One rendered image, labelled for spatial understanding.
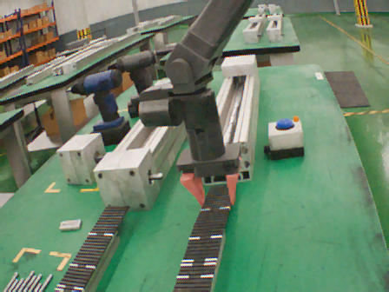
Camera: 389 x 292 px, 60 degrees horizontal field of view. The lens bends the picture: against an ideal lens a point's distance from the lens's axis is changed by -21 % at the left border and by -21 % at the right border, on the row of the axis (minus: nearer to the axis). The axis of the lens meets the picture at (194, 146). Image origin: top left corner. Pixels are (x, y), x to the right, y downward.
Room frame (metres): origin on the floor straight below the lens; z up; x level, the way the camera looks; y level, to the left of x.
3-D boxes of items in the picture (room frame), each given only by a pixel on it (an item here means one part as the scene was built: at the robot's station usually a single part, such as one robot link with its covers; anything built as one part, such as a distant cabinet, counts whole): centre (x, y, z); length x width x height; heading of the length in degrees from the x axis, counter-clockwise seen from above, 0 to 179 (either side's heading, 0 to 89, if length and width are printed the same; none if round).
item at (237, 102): (1.14, -0.15, 0.82); 0.80 x 0.10 x 0.09; 166
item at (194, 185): (0.65, -0.01, 0.84); 0.07 x 0.07 x 0.09; 75
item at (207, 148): (0.65, -0.02, 0.91); 0.10 x 0.07 x 0.07; 75
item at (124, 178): (0.76, 0.13, 0.83); 0.12 x 0.09 x 0.10; 76
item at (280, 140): (0.84, -0.20, 0.81); 0.10 x 0.08 x 0.06; 76
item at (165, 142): (1.19, 0.04, 0.82); 0.80 x 0.10 x 0.09; 166
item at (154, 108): (0.67, 0.02, 1.01); 0.12 x 0.09 x 0.12; 62
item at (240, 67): (1.39, -0.21, 0.87); 0.16 x 0.11 x 0.07; 166
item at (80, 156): (0.94, 0.27, 0.83); 0.11 x 0.10 x 0.10; 68
